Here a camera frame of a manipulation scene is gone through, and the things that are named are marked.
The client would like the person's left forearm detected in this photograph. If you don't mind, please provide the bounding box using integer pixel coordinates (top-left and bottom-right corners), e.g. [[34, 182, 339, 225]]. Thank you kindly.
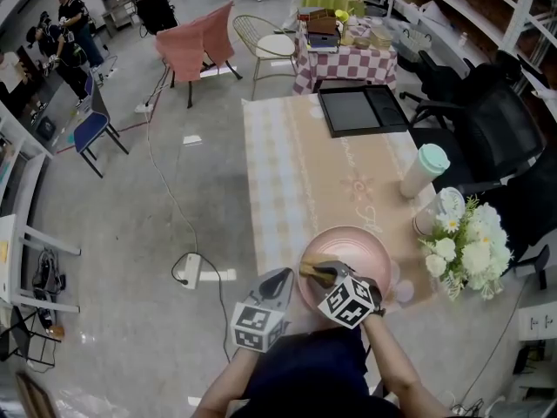
[[191, 346, 262, 418]]

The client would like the yellow sponge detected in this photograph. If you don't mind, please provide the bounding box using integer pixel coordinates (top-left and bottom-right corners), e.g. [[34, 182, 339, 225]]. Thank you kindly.
[[298, 253, 341, 287]]

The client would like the white shelf unit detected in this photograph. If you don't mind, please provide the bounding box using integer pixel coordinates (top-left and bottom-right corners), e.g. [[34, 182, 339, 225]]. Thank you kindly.
[[0, 102, 56, 217]]

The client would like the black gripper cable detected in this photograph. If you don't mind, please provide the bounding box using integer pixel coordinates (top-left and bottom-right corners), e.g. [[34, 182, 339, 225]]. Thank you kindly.
[[364, 341, 384, 365]]

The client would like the big pink plate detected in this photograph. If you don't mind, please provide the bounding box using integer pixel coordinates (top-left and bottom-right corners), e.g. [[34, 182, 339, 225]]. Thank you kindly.
[[297, 226, 393, 317]]

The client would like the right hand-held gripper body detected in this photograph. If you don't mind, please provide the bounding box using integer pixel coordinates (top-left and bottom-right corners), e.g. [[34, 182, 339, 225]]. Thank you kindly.
[[316, 271, 379, 331]]

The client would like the black folding stand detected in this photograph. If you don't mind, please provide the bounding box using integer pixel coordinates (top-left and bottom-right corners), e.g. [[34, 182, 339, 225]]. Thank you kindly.
[[0, 305, 62, 369]]

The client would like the white flower bouquet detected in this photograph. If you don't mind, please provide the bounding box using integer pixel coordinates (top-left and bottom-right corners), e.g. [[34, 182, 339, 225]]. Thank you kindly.
[[418, 196, 514, 302]]

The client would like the brown wooden box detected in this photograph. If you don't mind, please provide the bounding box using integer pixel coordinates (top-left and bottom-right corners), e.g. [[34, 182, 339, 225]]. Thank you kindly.
[[306, 8, 339, 37]]

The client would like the red cable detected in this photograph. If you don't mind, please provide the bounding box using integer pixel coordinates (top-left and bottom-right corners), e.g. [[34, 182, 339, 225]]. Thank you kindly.
[[55, 119, 151, 154]]

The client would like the black mesh office chair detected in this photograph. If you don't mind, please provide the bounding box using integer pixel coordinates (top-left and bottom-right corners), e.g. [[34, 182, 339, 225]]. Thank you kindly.
[[399, 50, 547, 195], [478, 145, 557, 291]]

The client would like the cream tumbler mint lid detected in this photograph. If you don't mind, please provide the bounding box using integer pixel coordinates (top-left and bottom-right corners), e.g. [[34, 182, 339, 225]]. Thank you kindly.
[[399, 143, 451, 199]]

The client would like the white shelving rack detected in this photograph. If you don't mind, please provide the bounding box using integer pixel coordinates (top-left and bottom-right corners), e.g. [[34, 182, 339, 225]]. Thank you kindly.
[[386, 0, 557, 134]]

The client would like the dark storage box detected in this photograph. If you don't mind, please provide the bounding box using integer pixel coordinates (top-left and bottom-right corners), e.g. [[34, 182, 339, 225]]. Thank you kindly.
[[306, 32, 341, 52]]

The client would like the pink cloth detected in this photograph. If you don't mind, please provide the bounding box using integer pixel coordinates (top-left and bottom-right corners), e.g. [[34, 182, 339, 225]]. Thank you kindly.
[[155, 0, 236, 83]]

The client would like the beige patterned tablecloth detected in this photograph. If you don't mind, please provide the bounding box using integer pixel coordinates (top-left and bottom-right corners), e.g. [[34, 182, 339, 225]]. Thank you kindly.
[[241, 93, 440, 311]]

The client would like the white cable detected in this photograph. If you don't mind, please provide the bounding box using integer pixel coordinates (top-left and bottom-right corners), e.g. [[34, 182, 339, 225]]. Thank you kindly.
[[145, 109, 199, 256]]

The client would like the person's right hand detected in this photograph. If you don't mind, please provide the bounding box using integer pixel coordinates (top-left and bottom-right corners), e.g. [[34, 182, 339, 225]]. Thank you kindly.
[[367, 276, 387, 318]]

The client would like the wooden frame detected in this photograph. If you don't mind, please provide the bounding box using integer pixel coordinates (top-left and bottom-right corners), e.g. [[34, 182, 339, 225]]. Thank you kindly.
[[15, 370, 57, 418]]

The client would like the white table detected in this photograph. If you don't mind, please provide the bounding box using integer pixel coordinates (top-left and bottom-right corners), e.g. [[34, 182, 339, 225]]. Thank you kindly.
[[0, 213, 83, 315]]

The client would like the gold wire chair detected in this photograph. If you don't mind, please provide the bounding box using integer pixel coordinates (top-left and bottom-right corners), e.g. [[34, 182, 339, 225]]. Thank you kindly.
[[232, 14, 298, 95]]

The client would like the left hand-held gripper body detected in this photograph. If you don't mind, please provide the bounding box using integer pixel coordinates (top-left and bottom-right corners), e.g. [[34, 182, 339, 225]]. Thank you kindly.
[[229, 293, 292, 354]]

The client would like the white cabinet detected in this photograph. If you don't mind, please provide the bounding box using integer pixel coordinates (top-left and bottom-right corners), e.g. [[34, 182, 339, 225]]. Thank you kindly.
[[517, 300, 557, 343]]

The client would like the black tray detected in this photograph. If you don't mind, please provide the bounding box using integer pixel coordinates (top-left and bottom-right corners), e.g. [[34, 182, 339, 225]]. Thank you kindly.
[[317, 84, 410, 139]]

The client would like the person's right forearm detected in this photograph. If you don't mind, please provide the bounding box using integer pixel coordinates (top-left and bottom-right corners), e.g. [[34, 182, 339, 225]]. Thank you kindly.
[[359, 313, 449, 418]]

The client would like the person's dark navy clothing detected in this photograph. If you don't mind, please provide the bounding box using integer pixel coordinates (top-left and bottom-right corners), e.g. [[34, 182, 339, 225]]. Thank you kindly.
[[230, 327, 401, 418]]

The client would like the white wire basket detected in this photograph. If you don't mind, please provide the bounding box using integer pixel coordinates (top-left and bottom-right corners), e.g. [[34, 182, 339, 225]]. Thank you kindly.
[[400, 27, 433, 51]]

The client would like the gray bag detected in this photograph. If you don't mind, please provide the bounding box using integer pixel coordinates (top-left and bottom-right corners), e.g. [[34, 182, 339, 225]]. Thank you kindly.
[[30, 248, 67, 295]]

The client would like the blue chair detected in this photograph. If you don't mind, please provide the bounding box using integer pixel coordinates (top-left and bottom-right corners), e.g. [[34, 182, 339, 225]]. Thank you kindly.
[[72, 70, 131, 179]]

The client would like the thin black cable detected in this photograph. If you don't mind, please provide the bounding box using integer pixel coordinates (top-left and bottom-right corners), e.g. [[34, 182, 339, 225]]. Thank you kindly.
[[456, 276, 530, 408]]

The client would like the black floor box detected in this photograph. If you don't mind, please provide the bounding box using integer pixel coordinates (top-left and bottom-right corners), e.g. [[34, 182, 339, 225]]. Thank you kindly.
[[35, 115, 57, 141]]

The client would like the pink checkered tablecloth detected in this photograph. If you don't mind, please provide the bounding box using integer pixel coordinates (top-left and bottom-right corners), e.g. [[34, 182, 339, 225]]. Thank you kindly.
[[292, 37, 399, 98]]

